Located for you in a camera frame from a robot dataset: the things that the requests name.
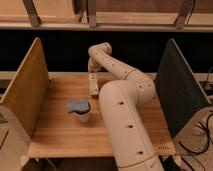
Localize right dark side panel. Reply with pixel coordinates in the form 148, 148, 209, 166
155, 38, 211, 138

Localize cup with blue sponge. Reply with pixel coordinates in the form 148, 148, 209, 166
67, 99, 91, 123

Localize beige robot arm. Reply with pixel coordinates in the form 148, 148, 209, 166
88, 42, 164, 171

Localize wooden shelf with brackets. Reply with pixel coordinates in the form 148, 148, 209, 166
0, 0, 213, 32

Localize black cables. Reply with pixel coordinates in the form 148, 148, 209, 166
173, 111, 213, 171

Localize left wooden side panel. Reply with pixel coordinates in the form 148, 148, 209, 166
0, 37, 49, 144

